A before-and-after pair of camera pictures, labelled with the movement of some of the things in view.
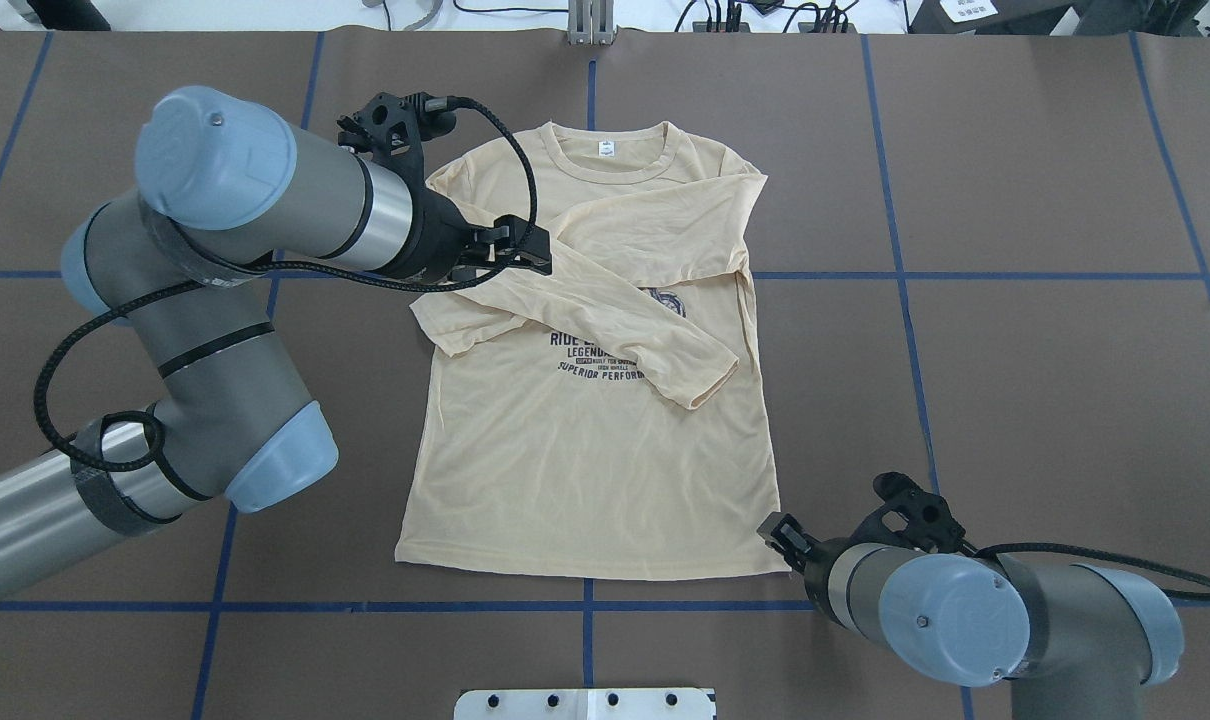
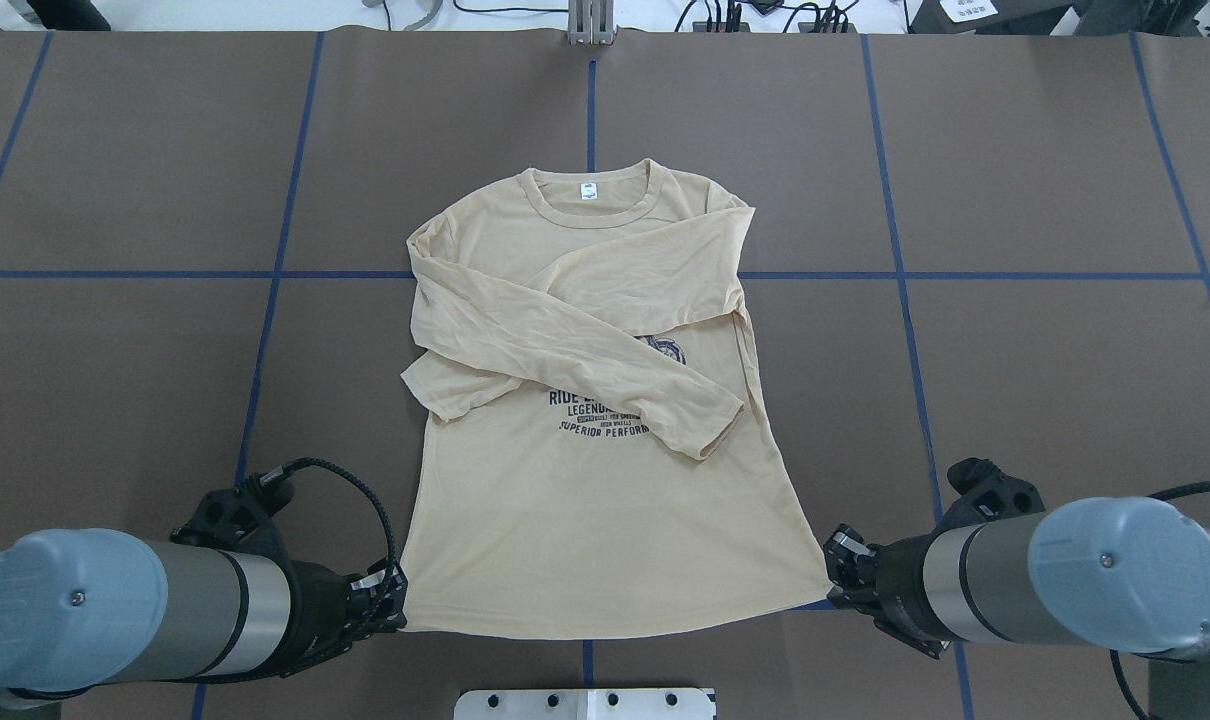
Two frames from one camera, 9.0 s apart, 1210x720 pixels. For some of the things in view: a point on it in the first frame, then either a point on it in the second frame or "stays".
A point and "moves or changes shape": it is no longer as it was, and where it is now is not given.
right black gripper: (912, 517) -> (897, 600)
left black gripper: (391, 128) -> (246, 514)
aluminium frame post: (591, 23) stays
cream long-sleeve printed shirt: (606, 417) moves or changes shape
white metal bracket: (591, 703) stays
